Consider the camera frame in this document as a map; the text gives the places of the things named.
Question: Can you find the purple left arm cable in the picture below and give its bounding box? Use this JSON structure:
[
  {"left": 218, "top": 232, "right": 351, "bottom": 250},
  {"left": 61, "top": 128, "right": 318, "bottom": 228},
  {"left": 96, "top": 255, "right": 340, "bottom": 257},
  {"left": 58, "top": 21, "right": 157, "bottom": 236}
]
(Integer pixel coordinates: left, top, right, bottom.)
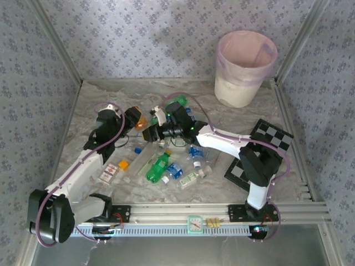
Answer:
[{"left": 34, "top": 101, "right": 127, "bottom": 247}]

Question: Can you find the right circuit board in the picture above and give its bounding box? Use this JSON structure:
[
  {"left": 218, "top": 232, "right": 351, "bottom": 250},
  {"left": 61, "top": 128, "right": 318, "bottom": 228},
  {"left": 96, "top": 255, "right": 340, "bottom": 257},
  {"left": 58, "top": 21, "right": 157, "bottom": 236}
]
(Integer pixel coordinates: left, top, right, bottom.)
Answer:
[{"left": 249, "top": 224, "right": 272, "bottom": 239}]

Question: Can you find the long clear bottle green strip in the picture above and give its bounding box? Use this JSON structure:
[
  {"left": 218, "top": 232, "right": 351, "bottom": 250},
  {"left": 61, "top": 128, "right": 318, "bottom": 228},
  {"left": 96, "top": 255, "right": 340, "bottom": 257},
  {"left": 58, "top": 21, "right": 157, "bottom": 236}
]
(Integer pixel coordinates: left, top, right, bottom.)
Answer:
[{"left": 124, "top": 146, "right": 160, "bottom": 183}]

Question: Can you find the wide aluminium side rail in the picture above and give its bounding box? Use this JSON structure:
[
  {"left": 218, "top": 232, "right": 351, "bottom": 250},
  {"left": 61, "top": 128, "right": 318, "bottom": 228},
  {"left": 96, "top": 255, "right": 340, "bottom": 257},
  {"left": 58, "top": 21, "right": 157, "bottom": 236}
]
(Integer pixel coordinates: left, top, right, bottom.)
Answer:
[{"left": 273, "top": 78, "right": 317, "bottom": 202}]

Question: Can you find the aluminium table rail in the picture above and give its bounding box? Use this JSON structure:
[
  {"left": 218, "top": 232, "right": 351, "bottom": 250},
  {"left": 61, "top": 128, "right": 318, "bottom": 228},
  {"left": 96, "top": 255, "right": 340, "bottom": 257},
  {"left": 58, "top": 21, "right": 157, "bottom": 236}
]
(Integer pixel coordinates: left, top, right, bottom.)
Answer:
[{"left": 29, "top": 201, "right": 333, "bottom": 226}]

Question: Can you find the grey slotted cable duct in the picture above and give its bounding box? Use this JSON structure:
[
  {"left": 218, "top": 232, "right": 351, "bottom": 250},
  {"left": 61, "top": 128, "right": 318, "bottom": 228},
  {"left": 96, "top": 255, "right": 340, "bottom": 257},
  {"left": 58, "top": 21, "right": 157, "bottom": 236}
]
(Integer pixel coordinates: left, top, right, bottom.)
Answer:
[{"left": 69, "top": 223, "right": 269, "bottom": 238}]

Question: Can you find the clear bottle blue print label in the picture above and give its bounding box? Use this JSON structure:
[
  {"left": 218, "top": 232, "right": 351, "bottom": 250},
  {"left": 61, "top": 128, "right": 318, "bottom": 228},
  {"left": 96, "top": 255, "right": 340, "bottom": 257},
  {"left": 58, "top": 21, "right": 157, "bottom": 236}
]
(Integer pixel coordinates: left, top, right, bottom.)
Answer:
[{"left": 184, "top": 106, "right": 201, "bottom": 123}]

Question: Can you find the small mint green clock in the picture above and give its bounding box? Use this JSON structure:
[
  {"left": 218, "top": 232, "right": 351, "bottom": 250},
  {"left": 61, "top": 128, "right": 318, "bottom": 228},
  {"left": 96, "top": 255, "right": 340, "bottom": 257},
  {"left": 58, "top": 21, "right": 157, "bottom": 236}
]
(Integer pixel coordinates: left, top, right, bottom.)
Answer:
[{"left": 186, "top": 216, "right": 204, "bottom": 236}]

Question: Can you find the grey metal panel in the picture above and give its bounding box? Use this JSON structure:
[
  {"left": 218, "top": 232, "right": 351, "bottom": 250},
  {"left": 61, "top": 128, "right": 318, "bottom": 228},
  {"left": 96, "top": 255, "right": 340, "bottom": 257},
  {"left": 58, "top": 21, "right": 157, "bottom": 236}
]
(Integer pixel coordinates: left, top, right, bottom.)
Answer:
[{"left": 30, "top": 235, "right": 332, "bottom": 266}]

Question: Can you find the narrow aluminium side rail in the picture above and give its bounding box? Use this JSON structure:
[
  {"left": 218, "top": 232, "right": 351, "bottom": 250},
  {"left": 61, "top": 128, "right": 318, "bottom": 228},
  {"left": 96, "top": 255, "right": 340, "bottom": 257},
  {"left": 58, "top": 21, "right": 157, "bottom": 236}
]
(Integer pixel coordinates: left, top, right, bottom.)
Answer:
[{"left": 51, "top": 79, "right": 84, "bottom": 178}]

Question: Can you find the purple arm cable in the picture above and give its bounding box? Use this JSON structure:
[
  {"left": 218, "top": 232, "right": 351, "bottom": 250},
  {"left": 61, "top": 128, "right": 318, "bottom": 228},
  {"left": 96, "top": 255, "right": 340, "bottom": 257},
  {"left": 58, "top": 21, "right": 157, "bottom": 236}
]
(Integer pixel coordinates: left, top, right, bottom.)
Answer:
[
  {"left": 34, "top": 101, "right": 127, "bottom": 247},
  {"left": 158, "top": 93, "right": 291, "bottom": 244}
]

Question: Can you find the clear bottle blue cap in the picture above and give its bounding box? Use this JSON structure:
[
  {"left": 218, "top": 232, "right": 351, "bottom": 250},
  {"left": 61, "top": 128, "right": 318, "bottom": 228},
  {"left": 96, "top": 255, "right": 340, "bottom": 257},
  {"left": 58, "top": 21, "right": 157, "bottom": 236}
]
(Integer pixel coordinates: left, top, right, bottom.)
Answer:
[{"left": 204, "top": 146, "right": 222, "bottom": 168}]

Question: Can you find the left circuit board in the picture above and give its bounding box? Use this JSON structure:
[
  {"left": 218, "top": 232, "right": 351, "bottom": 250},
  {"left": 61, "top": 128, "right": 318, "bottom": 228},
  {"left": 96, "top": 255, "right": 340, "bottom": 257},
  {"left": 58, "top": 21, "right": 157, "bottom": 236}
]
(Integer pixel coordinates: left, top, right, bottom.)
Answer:
[{"left": 92, "top": 226, "right": 118, "bottom": 241}]

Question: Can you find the blue-label bottle white cap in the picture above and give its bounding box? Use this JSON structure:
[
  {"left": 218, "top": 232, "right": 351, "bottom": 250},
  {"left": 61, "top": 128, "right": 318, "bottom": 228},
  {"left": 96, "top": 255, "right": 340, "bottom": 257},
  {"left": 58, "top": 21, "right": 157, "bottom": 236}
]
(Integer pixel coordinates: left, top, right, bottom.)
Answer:
[
  {"left": 161, "top": 162, "right": 184, "bottom": 185},
  {"left": 187, "top": 145, "right": 205, "bottom": 168}
]

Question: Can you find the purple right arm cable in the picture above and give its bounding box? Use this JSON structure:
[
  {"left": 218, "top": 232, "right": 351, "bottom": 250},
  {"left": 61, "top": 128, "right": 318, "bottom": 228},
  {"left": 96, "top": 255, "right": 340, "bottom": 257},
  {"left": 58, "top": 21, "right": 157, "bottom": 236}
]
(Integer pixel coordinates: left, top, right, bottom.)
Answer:
[{"left": 158, "top": 93, "right": 291, "bottom": 244}]

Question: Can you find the aluminium frame post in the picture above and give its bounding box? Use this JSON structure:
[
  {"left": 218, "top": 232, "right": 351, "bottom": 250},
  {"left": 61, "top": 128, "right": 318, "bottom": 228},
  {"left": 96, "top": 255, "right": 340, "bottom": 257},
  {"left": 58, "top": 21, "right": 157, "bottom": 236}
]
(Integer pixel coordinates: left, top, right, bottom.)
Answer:
[
  {"left": 26, "top": 0, "right": 84, "bottom": 85},
  {"left": 274, "top": 0, "right": 332, "bottom": 84}
]

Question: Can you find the white trash bin with liner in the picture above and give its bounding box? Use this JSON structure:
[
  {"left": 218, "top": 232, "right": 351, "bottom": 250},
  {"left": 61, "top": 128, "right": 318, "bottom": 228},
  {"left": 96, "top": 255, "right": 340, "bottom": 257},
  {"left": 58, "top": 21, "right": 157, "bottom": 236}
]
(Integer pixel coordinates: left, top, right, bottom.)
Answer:
[{"left": 215, "top": 30, "right": 278, "bottom": 87}]

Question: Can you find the red-label bottle yellow cap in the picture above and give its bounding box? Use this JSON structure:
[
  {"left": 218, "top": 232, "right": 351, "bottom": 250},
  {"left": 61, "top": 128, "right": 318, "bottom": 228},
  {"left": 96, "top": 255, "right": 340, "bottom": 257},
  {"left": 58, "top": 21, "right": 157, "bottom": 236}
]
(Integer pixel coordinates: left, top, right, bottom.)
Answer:
[{"left": 96, "top": 159, "right": 130, "bottom": 186}]

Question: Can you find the thin black left gripper cable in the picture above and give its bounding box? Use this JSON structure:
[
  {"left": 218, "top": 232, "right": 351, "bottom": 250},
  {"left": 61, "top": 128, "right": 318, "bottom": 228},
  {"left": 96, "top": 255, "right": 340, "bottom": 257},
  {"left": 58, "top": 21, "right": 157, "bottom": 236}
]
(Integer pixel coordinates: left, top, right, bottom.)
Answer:
[{"left": 114, "top": 132, "right": 131, "bottom": 150}]

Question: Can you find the circuit board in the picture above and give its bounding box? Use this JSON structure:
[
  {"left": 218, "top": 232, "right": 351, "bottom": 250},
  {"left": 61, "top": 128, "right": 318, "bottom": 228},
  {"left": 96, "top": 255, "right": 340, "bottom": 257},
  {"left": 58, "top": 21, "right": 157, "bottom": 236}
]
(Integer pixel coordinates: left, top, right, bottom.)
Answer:
[
  {"left": 249, "top": 224, "right": 272, "bottom": 239},
  {"left": 92, "top": 226, "right": 118, "bottom": 241}
]

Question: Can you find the black grey chessboard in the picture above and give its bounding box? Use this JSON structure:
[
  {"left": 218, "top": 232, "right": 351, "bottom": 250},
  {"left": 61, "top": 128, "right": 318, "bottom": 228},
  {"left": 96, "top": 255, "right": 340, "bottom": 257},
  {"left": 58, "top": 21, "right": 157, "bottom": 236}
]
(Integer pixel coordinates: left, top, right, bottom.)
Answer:
[{"left": 224, "top": 119, "right": 295, "bottom": 192}]

